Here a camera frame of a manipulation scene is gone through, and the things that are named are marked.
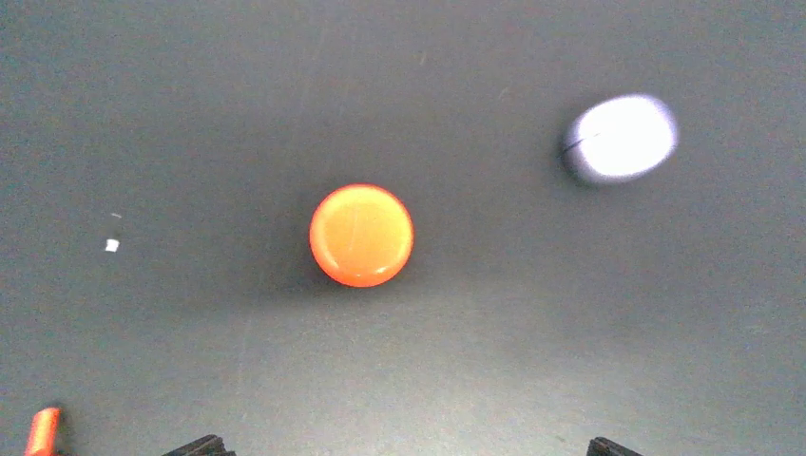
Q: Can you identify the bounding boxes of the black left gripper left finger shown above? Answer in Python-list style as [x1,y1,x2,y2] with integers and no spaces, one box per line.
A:
[163,434,236,456]

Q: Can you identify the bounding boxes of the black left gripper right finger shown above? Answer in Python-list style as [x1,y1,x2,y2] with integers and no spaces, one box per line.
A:
[586,437,642,456]

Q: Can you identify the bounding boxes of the orange round bottle cap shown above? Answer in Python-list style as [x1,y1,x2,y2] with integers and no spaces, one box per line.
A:
[309,183,414,288]

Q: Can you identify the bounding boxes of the lavender earbud charging case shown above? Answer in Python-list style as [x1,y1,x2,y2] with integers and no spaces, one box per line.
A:
[560,93,679,186]

